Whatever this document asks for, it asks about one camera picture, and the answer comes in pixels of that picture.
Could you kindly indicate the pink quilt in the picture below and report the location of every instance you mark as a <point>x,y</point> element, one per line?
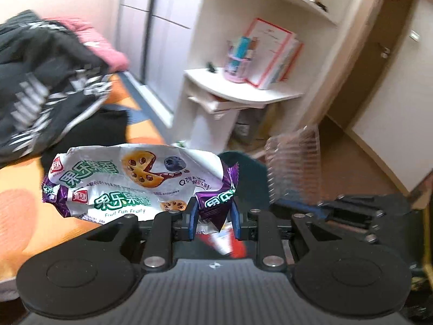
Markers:
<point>98,45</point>

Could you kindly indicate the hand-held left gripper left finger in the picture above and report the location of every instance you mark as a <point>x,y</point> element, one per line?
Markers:
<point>192,221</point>

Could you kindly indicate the plain black cloth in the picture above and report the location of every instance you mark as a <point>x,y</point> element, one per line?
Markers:
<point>101,132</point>

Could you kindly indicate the white door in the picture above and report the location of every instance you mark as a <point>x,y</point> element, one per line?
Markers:
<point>399,108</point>

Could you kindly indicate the pink pen holder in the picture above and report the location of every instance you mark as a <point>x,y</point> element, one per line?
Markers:
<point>238,64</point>

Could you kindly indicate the grey floral mattress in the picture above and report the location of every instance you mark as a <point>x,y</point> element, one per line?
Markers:
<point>8,291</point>

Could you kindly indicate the teal trash bin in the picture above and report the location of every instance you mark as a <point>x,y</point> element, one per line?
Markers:
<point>250,179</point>

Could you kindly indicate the red wrapper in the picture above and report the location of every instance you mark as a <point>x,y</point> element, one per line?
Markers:
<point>238,249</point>

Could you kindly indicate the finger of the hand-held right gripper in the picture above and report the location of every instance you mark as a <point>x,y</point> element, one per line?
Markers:
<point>314,210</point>
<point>365,233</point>

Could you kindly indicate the white wardrobe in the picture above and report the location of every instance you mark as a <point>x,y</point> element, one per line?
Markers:
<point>162,40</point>

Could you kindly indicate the black leaf print garment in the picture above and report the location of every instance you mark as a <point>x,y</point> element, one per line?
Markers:
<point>40,91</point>

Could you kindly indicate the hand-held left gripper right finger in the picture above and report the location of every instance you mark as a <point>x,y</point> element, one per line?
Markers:
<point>235,221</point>

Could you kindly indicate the white corner shelf unit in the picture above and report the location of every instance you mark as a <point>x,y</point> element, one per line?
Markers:
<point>216,17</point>

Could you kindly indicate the white purple snack wrapper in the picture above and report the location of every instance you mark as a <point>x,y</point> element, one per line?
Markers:
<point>135,179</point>

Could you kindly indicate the red edged books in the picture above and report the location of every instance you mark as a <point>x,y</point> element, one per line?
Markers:
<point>274,54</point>

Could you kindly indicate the stack of papers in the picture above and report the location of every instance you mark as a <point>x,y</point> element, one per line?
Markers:
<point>220,103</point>

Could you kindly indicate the clear ribbed plastic tray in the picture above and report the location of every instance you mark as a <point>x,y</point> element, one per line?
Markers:
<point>294,166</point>

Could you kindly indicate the orange floral blanket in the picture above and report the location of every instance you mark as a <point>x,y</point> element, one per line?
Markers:
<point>40,216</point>

